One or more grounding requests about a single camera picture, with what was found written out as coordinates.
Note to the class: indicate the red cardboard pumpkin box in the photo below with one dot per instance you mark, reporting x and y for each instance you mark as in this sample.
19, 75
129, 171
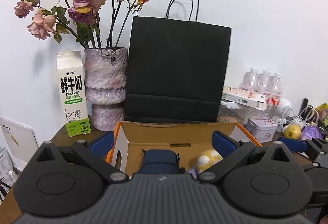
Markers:
186, 140

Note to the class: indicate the yellow white plush toy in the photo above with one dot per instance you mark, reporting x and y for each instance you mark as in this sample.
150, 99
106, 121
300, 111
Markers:
207, 159

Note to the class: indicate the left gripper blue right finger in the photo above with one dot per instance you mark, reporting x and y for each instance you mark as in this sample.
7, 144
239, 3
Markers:
223, 144

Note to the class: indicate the water bottle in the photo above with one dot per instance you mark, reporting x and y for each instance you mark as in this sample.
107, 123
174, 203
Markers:
275, 89
250, 80
263, 82

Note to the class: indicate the white round charger device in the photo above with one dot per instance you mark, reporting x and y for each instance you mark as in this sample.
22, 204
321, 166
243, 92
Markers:
283, 105

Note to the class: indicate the navy blue zip pouch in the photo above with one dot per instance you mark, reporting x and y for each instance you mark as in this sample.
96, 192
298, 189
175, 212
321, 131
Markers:
160, 162

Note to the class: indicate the white flat carton box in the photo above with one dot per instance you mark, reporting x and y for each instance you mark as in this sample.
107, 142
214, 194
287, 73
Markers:
244, 97

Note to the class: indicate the water bottle right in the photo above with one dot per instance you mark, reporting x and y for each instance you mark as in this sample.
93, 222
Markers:
275, 89

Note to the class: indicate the purple textured vase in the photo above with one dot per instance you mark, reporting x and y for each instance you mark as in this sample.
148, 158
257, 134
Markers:
105, 82

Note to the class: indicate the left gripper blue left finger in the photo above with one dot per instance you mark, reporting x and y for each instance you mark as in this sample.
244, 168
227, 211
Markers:
102, 145

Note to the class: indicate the water bottle left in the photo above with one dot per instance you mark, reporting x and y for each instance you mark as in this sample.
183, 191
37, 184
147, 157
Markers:
250, 80

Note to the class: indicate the dried pink rose bouquet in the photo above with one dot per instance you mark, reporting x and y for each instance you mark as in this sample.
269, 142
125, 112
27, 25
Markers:
78, 17

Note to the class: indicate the small decorated tin box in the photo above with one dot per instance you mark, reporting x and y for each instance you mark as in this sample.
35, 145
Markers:
261, 128

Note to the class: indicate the purple tissue pack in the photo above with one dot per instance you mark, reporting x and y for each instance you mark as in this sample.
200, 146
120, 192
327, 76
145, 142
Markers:
310, 132

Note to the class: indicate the clear plastic food container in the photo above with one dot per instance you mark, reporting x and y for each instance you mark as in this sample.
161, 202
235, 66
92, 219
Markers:
231, 112

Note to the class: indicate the white booklet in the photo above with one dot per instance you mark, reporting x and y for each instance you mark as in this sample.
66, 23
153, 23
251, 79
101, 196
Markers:
20, 139

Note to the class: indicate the white green milk carton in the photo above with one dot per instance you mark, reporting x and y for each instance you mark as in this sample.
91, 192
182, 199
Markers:
70, 79

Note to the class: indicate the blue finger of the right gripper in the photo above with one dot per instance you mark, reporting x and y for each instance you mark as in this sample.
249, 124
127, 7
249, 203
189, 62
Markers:
299, 146

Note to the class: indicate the water bottle middle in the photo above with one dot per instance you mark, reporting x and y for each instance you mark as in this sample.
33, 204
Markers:
263, 82

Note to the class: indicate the green yellow apple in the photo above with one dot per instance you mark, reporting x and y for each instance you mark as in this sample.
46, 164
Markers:
293, 131

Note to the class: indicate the black paper shopping bag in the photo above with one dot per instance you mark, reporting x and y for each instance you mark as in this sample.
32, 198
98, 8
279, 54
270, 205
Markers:
176, 70

